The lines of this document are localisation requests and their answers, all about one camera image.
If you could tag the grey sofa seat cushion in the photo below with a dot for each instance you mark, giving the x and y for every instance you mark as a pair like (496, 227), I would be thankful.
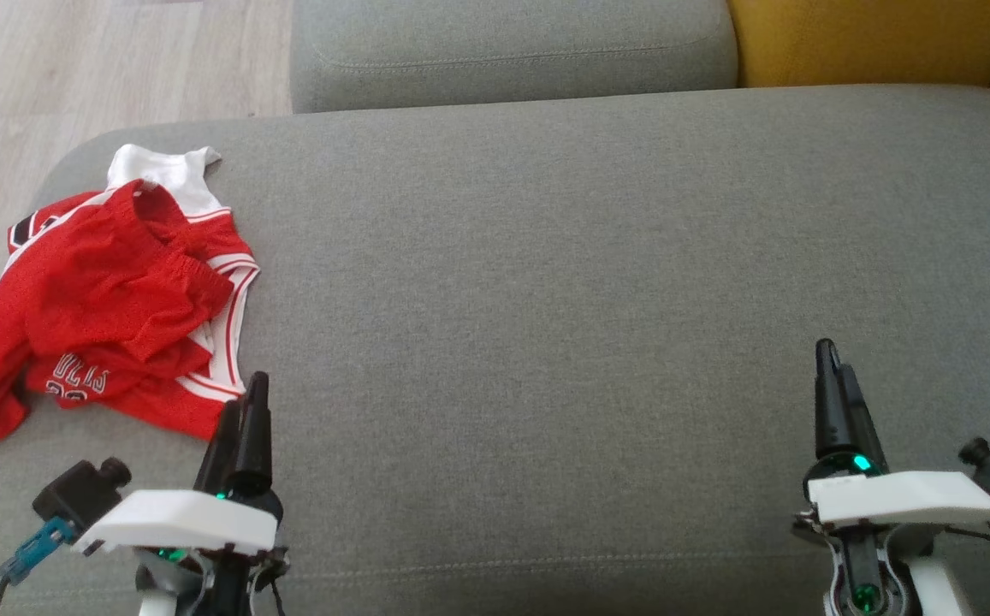
(512, 51)

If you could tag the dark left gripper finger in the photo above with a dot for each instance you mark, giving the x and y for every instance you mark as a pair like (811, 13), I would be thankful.
(255, 436)
(216, 462)

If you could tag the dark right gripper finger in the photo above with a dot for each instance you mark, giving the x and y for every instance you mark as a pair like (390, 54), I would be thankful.
(828, 402)
(864, 436)

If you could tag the red white basketball jersey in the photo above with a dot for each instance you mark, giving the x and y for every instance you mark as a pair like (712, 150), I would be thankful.
(212, 342)

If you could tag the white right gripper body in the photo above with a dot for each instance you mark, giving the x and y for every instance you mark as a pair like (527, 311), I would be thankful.
(897, 496)

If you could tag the red white-trimmed shorts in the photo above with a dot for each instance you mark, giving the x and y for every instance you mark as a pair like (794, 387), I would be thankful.
(109, 282)

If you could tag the large grey sofa ottoman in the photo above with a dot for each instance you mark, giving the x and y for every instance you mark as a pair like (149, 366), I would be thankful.
(546, 299)

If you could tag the yellow sofa backrest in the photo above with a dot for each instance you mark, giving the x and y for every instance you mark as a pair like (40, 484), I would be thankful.
(871, 38)

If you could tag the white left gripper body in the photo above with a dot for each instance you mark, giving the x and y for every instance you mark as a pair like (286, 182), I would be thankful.
(178, 520)

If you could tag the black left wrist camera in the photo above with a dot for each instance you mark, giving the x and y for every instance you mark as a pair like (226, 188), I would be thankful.
(80, 494)

